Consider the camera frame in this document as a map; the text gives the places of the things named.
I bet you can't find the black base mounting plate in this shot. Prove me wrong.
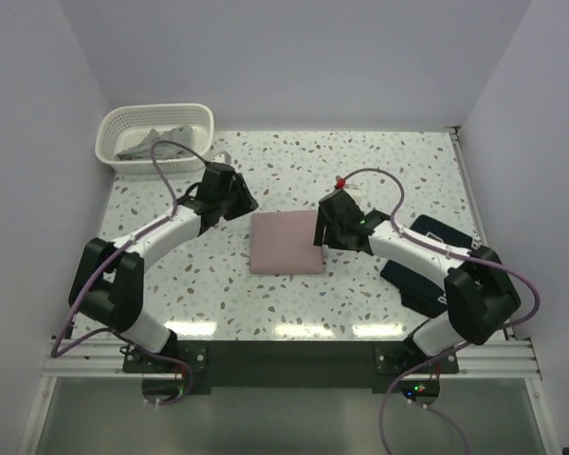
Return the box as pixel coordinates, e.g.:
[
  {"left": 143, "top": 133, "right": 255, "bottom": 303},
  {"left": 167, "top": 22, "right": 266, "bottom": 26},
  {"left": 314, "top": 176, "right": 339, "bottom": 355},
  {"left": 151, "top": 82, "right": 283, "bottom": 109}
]
[{"left": 122, "top": 338, "right": 459, "bottom": 397}]

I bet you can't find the aluminium frame rail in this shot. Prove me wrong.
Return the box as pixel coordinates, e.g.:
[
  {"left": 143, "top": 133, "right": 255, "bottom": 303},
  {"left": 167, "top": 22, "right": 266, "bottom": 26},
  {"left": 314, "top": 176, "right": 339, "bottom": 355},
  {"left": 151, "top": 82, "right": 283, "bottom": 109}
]
[{"left": 37, "top": 135, "right": 563, "bottom": 455}]

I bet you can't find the grey tank top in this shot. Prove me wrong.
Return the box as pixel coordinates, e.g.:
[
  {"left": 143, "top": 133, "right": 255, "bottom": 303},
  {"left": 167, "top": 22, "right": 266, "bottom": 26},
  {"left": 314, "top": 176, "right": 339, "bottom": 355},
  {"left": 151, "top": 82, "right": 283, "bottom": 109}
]
[{"left": 116, "top": 125, "right": 193, "bottom": 161}]

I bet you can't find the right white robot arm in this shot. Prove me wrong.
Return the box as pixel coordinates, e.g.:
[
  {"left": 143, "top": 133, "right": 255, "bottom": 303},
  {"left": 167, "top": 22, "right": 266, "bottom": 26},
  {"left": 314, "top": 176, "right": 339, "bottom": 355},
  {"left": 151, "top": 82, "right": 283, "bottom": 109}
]
[{"left": 314, "top": 189, "right": 521, "bottom": 373}]

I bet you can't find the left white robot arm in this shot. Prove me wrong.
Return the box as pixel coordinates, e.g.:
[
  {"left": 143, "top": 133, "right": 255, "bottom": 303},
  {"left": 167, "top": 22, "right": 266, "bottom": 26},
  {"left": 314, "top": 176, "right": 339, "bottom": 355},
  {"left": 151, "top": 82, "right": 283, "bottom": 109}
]
[{"left": 68, "top": 162, "right": 258, "bottom": 372}]

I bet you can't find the navy lettered tank top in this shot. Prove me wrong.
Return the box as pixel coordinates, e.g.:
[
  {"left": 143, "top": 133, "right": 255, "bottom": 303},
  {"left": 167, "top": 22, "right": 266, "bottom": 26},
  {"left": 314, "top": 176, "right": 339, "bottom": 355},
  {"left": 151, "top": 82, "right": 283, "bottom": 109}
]
[{"left": 380, "top": 214, "right": 482, "bottom": 319}]

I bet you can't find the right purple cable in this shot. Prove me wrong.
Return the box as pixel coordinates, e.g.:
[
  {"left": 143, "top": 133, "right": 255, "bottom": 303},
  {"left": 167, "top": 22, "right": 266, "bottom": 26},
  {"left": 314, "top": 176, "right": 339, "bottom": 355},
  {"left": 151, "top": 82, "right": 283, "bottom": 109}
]
[{"left": 343, "top": 168, "right": 544, "bottom": 455}]

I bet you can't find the white plastic basket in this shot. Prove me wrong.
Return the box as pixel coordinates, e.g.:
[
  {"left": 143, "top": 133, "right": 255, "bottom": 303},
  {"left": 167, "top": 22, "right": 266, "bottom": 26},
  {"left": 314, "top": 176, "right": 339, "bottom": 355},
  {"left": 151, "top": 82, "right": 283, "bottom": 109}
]
[{"left": 95, "top": 103, "right": 214, "bottom": 174}]

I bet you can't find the pink tank top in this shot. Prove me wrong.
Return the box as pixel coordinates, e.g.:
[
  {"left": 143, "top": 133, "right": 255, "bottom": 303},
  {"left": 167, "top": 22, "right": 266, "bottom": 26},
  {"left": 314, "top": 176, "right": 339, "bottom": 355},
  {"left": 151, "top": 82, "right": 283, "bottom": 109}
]
[{"left": 249, "top": 210, "right": 324, "bottom": 275}]

